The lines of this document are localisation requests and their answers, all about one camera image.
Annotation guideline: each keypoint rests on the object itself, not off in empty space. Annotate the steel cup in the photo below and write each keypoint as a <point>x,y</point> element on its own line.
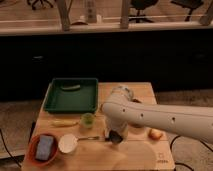
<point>114,137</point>

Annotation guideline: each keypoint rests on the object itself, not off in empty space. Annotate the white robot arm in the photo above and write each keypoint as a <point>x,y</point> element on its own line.
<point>189,121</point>

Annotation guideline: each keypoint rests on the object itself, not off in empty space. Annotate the green plastic tray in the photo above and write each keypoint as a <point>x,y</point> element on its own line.
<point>83,100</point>

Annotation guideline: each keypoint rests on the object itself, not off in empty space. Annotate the green cucumber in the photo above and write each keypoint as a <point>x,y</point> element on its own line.
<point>70,88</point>

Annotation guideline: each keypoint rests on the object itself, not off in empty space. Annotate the green plastic cup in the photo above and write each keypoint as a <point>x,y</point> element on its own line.
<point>87,120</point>

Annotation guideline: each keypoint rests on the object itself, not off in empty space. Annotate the yellow banana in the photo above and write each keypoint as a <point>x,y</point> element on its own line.
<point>60,123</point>

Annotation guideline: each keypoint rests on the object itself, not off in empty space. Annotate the yellow apple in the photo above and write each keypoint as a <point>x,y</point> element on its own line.
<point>155,134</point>

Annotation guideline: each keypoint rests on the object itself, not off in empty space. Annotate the office chair centre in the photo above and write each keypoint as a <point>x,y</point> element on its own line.
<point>141,5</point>

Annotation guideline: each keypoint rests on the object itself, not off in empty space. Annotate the office chair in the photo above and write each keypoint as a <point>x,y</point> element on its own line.
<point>33,4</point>
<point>141,5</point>
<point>190,4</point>

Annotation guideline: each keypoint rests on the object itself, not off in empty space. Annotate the blue sponge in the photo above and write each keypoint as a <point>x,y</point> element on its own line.
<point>44,146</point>

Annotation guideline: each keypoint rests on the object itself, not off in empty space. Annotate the orange bowl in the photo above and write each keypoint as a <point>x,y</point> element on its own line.
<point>31,153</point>

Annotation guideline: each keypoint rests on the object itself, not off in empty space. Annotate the office chair left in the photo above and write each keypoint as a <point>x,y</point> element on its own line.
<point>33,4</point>

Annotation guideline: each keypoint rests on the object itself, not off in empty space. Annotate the office chair right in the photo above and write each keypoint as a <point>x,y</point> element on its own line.
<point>190,4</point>

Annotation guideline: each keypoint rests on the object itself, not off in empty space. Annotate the white ladle with handle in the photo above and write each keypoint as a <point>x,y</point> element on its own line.
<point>68,143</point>

